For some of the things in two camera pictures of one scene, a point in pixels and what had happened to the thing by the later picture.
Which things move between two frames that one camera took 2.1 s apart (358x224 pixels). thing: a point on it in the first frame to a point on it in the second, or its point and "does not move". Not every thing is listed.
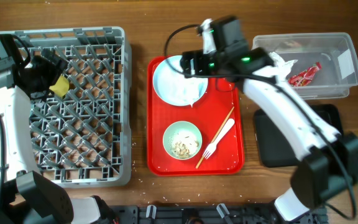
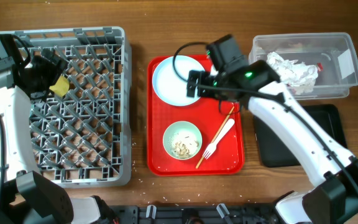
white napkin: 185,90 to 299,76
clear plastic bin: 335,52 does not move
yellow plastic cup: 61,87 does not move
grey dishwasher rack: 83,139 does not move
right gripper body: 207,63 to 207,78
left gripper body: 45,73 does not move
